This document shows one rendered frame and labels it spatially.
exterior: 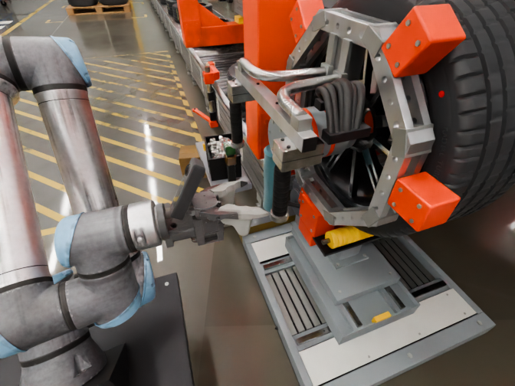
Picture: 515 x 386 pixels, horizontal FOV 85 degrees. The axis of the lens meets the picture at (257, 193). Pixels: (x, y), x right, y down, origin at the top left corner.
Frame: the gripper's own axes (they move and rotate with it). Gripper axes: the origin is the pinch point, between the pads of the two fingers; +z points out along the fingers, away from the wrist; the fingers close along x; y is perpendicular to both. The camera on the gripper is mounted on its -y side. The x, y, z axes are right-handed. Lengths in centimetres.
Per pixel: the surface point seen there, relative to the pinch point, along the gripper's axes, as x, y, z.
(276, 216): -2.3, 8.1, 4.7
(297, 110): 2.5, -16.2, 7.9
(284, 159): 3.3, -7.6, 4.8
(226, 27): -247, -47, 51
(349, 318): -11, 67, 36
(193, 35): -246, -42, 19
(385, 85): 2.6, -18.8, 26.0
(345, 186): -24.7, 17.1, 38.4
